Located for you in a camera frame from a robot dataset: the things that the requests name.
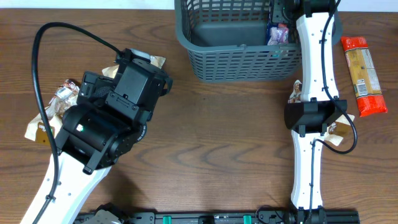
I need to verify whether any blue multicolour snack pack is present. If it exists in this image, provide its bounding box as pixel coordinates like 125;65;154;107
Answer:
266;22;289;45

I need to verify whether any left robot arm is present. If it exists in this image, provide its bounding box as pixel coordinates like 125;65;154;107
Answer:
22;49;172;223

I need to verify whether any orange snack bar pack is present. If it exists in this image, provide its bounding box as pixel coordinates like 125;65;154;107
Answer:
341;37;388;117

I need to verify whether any beige snack bag top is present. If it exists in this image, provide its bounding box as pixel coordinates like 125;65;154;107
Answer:
102;55;166;78

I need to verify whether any grey plastic basket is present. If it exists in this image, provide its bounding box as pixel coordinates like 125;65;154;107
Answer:
174;0;344;83

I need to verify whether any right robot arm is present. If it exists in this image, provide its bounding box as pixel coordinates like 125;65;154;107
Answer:
284;1;347;213

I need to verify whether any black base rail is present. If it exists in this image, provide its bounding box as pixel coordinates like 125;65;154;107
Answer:
73;203;361;224

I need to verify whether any beige brown snack bag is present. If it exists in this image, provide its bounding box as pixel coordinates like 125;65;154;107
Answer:
24;79;80;145
288;80;351;146

